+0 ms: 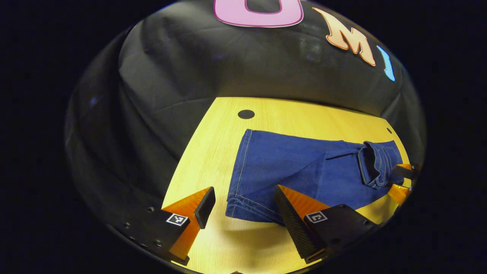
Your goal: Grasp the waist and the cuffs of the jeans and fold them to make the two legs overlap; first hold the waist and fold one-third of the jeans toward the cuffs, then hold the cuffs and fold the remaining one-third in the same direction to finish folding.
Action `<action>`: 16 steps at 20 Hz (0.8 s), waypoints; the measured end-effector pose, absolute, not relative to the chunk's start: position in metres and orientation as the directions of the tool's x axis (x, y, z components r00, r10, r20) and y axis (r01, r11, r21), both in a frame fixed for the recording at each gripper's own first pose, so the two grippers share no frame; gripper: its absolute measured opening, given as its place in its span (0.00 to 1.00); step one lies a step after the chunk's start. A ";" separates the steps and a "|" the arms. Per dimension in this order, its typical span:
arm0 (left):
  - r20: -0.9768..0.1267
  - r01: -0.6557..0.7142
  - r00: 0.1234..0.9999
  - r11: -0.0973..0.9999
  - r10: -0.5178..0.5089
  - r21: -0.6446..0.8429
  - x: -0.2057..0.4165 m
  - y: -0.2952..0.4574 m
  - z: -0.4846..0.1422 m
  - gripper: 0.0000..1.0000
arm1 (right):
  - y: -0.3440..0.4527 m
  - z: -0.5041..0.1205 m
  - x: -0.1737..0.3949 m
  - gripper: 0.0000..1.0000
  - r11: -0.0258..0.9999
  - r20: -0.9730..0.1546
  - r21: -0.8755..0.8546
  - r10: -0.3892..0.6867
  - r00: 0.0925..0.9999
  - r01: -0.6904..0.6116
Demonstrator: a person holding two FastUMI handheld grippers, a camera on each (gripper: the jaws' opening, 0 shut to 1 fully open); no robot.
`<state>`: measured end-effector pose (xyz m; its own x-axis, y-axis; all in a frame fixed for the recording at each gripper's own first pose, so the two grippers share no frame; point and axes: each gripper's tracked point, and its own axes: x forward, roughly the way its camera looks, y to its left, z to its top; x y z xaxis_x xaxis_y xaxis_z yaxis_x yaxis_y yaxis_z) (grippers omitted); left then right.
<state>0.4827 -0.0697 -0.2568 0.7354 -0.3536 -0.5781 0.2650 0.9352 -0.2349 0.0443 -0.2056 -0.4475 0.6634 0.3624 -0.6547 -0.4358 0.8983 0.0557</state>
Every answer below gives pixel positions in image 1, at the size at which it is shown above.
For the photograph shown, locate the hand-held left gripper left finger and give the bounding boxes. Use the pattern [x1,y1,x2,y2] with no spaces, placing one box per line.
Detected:
[114,186,216,266]

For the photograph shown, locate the black backdrop cloth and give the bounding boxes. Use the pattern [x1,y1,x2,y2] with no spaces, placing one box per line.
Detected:
[65,0,427,229]

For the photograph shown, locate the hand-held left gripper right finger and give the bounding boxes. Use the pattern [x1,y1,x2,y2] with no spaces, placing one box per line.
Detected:
[274,185,380,264]

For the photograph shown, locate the blue denim jeans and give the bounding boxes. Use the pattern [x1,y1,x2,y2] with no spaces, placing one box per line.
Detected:
[225,129,405,226]

